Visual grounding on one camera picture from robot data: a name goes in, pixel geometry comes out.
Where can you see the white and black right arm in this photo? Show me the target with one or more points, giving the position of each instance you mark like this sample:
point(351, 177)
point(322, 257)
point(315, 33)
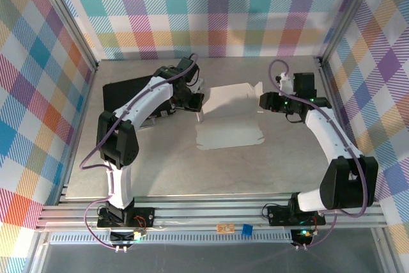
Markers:
point(329, 138)

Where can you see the small orange circuit board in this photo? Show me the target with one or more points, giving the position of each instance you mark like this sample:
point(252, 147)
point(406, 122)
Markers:
point(225, 228)

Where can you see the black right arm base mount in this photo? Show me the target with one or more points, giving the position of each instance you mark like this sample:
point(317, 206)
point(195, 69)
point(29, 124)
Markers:
point(281, 215)

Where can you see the aluminium frame rail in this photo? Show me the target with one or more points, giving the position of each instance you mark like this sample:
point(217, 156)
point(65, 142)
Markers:
point(207, 212)

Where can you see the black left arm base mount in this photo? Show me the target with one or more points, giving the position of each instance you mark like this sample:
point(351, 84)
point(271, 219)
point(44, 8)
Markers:
point(143, 215)

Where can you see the small black controller board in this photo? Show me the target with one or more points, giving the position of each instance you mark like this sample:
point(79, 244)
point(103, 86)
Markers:
point(124, 238)
point(302, 238)

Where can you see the small blue block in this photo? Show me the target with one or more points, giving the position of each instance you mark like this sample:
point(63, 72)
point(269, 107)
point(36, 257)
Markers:
point(247, 229)

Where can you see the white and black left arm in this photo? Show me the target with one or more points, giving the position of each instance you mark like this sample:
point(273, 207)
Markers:
point(118, 183)

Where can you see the white paper box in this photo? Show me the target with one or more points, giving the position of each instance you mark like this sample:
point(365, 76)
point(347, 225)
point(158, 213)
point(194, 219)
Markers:
point(230, 135)

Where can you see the aluminium frame post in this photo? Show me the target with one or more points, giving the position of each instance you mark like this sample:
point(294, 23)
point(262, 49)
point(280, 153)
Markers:
point(348, 7)
point(64, 14)

